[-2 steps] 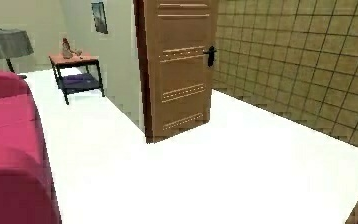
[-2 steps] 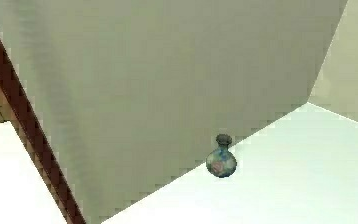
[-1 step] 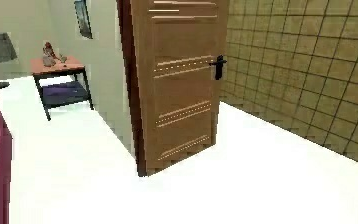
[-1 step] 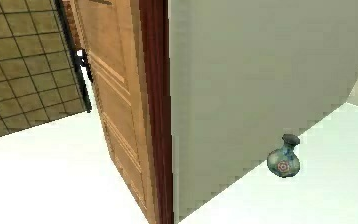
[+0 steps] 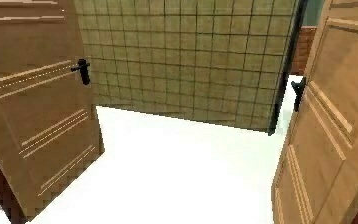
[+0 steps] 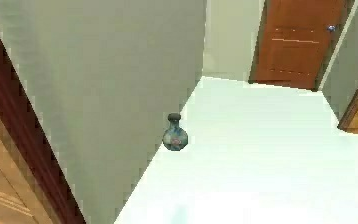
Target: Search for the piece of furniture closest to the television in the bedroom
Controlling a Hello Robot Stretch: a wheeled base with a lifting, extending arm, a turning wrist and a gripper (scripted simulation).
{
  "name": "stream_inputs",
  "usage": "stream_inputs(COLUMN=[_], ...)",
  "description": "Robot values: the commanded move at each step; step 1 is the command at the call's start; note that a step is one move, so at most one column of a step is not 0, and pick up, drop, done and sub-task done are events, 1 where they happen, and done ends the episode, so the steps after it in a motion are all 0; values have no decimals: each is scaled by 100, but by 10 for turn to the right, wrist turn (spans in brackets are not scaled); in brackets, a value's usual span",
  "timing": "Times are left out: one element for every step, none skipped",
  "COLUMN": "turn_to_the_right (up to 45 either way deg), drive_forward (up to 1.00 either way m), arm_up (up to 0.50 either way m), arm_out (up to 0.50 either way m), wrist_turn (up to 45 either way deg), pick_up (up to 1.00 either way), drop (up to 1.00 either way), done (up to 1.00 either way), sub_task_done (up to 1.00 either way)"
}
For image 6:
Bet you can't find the blue patterned vase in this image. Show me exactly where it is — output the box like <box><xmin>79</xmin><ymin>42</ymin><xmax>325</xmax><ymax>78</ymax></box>
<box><xmin>162</xmin><ymin>112</ymin><xmax>189</xmax><ymax>152</ymax></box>

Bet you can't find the reddish brown room door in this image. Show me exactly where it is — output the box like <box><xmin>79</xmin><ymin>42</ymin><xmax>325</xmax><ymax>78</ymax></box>
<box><xmin>248</xmin><ymin>0</ymin><xmax>356</xmax><ymax>92</ymax></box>

